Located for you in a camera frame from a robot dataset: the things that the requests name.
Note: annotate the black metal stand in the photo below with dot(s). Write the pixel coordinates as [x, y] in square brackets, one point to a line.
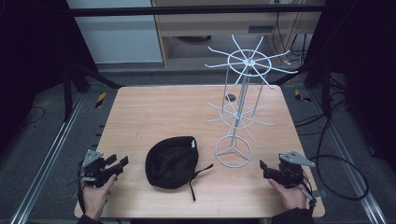
[67, 93]
[326, 90]

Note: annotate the white cabinet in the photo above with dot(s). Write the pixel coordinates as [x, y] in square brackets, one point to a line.
[118, 40]

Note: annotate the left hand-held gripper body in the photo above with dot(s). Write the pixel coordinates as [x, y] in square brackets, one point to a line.
[96, 172]

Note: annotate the light wooden desk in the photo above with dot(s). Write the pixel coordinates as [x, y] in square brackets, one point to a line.
[202, 26]

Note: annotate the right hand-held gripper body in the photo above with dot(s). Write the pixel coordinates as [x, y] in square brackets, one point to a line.
[288, 171]

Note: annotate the person's left hand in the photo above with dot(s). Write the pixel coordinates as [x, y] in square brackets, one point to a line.
[95, 197]

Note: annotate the metal floor rail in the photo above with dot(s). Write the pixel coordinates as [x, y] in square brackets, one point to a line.
[351, 165]
[46, 155]

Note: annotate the black horizontal frame bar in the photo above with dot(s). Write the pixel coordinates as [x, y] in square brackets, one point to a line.
[186, 10]

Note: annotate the person's right hand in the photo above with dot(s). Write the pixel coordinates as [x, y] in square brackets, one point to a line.
[291, 196]

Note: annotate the yellow black tape marker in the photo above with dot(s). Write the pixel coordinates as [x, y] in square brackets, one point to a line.
[301, 96]
[100, 100]

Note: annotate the black table grommet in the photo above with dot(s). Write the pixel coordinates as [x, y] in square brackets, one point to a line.
[230, 97]

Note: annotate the dark curtain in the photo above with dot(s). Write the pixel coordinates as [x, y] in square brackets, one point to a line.
[28, 56]
[367, 62]

